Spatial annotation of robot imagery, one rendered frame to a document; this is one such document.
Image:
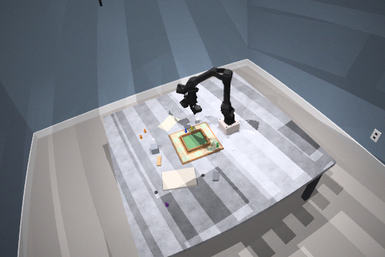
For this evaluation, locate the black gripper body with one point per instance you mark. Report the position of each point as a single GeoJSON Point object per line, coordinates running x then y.
{"type": "Point", "coordinates": [196, 108]}

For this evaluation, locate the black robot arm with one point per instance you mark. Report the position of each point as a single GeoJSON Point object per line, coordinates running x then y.
{"type": "Point", "coordinates": [190, 87]}

